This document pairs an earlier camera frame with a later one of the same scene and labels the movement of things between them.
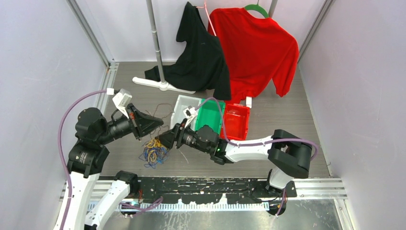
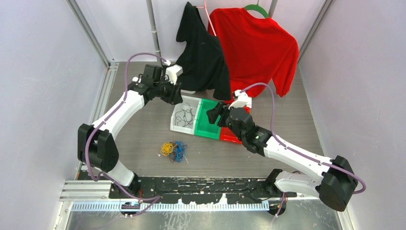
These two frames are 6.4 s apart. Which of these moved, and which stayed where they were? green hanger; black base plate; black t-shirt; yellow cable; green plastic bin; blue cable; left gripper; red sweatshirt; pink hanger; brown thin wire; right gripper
Moved: brown thin wire; left gripper; blue cable; yellow cable; right gripper
Stayed: green hanger; green plastic bin; pink hanger; red sweatshirt; black t-shirt; black base plate
